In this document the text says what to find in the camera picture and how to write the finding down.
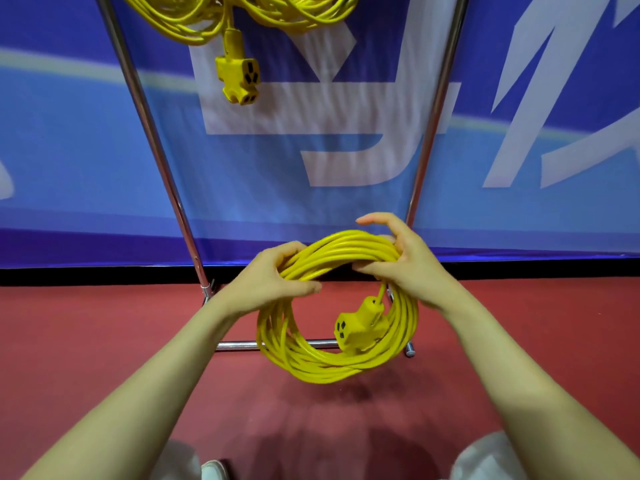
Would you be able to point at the chrome metal rack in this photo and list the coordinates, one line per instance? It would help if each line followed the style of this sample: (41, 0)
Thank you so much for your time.
(150, 124)

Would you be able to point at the blue printed banner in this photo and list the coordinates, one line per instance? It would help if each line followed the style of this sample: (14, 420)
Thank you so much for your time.
(60, 144)

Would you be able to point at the person's right thumb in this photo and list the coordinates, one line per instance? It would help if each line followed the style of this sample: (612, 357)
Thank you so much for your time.
(372, 267)

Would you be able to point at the person's right hand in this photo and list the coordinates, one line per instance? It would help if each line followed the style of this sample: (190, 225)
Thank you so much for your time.
(415, 269)

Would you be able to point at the person's left hand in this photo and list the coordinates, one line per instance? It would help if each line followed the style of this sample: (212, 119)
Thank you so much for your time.
(255, 284)

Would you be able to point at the person's left thumb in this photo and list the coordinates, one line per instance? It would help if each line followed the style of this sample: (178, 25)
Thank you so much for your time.
(300, 288)

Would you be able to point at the white shoe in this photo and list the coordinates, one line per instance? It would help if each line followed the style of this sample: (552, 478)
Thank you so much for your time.
(214, 470)

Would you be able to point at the person's right forearm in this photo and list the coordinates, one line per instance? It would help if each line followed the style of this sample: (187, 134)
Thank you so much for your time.
(530, 394)

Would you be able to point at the person's left forearm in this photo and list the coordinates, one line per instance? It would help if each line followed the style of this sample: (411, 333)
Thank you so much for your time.
(140, 404)

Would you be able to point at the white trousers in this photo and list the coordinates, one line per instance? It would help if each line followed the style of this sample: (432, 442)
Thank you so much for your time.
(482, 459)

